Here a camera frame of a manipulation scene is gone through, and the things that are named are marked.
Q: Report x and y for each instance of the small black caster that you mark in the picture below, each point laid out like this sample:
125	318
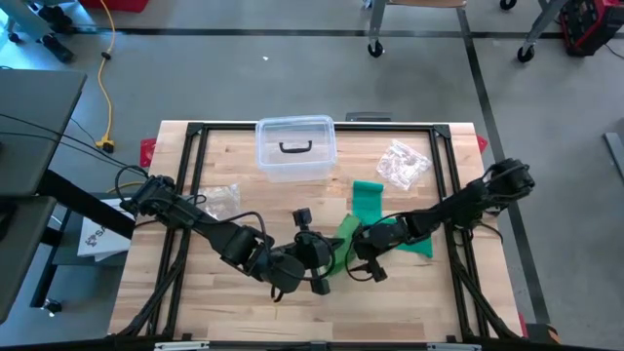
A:
52	306

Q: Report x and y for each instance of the crumpled clear plastic bag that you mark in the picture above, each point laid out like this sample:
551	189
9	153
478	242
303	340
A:
402	163

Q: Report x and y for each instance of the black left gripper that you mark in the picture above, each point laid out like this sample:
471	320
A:
314	253

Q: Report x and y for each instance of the red tag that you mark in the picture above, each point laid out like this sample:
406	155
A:
481	144
147	152

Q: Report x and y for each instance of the grey metal bar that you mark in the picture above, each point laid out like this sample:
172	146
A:
615	151

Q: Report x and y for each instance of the clear plastic storage box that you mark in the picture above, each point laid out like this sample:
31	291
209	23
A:
273	168

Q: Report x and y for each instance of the black desk support beam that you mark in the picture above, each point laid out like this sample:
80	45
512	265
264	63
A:
73	195

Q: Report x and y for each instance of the teal elastic bandage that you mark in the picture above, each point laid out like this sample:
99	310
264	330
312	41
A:
368	200

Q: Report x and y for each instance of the grey metal bracket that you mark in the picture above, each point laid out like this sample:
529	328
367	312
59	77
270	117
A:
368	117

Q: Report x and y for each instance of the black office chair base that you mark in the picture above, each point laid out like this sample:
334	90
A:
57	46

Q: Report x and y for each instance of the flat clear plastic bag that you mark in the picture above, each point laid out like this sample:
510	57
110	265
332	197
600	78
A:
224	200

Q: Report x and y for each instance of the white printed cardboard sign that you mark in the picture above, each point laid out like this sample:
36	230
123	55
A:
100	244

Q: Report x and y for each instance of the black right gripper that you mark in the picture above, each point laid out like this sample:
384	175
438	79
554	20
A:
380	239

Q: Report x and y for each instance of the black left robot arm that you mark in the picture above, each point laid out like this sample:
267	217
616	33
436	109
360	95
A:
214	229

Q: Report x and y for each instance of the red plastic bin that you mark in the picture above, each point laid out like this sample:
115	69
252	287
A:
117	5

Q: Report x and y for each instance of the black caster wheel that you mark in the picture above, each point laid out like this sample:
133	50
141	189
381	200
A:
507	4

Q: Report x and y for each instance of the dark green elastic bandage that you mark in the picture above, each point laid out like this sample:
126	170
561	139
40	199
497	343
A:
347	229

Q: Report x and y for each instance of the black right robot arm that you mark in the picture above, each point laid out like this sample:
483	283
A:
463	205

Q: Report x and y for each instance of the grey cart leg with caster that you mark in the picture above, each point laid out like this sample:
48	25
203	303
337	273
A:
525	53
375	49

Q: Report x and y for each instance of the silver edge bracket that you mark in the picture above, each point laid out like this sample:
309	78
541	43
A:
180	346
453	347

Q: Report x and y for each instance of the dark grey desk top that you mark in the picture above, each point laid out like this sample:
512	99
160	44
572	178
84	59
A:
19	234
34	122

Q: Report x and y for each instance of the red and black crate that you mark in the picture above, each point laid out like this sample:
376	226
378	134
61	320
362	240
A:
590	24

